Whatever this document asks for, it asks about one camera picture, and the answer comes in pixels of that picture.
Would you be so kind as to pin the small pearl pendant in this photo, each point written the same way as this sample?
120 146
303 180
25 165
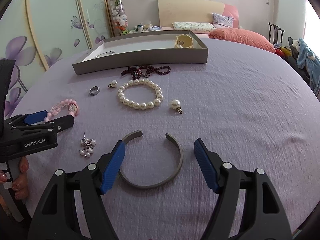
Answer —
113 83

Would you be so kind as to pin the white patterned pillow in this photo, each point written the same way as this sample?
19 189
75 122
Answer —
192 26

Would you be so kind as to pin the cream wrist watch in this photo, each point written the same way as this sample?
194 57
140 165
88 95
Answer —
178 43

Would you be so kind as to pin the dark grey garment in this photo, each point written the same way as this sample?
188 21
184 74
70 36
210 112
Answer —
292 52

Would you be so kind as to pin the pink bed mattress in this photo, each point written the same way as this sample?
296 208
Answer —
201 35

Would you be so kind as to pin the light blue plush garment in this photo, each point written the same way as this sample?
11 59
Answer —
306 52

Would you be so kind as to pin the clear tube of plush toys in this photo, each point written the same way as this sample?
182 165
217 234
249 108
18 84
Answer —
118 17

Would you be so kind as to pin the blue floral cushion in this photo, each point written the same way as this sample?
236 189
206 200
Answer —
222 20

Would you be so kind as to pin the mug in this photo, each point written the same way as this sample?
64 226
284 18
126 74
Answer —
140 28

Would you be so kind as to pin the thin silver bangle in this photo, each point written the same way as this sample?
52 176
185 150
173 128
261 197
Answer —
113 52

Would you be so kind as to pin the floral sliding wardrobe doors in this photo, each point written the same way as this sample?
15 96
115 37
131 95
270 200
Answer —
50 30

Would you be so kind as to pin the large pearl pendant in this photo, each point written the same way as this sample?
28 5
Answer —
175 103

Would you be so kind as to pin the person's left hand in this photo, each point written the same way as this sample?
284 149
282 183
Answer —
21 165

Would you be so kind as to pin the dark wooden chair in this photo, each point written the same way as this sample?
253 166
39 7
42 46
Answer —
275 32

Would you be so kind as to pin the pearl cluster earring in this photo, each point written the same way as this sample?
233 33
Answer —
89 151

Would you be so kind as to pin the cream and pink headboard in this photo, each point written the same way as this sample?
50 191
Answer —
190 10

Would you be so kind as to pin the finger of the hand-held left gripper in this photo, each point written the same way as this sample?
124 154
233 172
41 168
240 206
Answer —
62 122
37 117

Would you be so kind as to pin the purple bedspread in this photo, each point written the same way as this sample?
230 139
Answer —
237 105

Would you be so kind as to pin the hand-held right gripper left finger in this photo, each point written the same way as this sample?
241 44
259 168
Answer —
113 165

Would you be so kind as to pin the grey cardboard tray box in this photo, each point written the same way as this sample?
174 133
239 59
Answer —
140 65

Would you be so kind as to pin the grey metal cuff bangle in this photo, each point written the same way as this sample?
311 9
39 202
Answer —
178 165

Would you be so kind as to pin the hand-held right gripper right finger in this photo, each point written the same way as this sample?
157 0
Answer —
206 165

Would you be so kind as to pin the colourful toys pile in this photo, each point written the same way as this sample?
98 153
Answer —
283 51

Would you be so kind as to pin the folded coral quilt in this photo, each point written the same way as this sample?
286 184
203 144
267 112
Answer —
240 36

